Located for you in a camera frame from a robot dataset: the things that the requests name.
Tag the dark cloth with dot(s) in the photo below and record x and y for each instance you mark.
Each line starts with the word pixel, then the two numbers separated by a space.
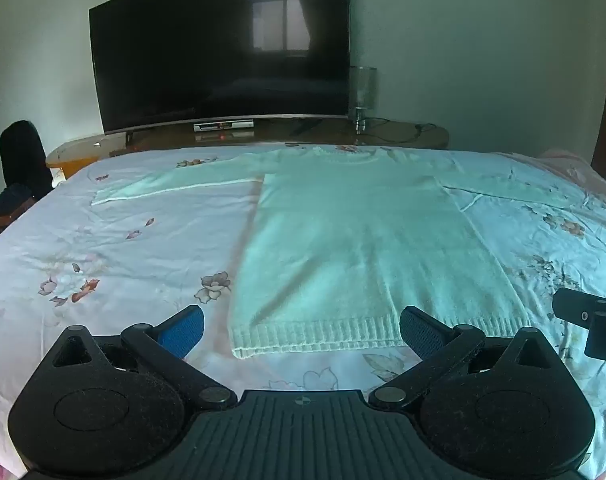
pixel 10 200

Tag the pink blanket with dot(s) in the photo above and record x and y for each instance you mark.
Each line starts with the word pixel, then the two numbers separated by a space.
pixel 578 165

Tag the black chair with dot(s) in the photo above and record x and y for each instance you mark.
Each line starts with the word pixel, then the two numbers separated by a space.
pixel 23 160

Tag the silver set-top box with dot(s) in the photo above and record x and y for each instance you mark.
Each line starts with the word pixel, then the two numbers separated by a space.
pixel 223 125

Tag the wooden television cabinet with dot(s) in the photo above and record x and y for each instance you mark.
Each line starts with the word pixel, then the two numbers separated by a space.
pixel 333 136

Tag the floral bed sheet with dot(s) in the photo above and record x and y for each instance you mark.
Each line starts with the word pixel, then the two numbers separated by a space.
pixel 108 260

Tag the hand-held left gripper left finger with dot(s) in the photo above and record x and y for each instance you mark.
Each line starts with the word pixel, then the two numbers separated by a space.
pixel 183 331

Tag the black flat television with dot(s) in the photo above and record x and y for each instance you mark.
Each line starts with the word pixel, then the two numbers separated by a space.
pixel 218 50

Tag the white knit sweater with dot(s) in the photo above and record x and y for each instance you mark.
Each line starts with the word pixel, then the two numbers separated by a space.
pixel 358 240

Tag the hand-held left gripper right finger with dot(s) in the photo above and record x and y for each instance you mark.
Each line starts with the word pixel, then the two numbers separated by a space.
pixel 418 331

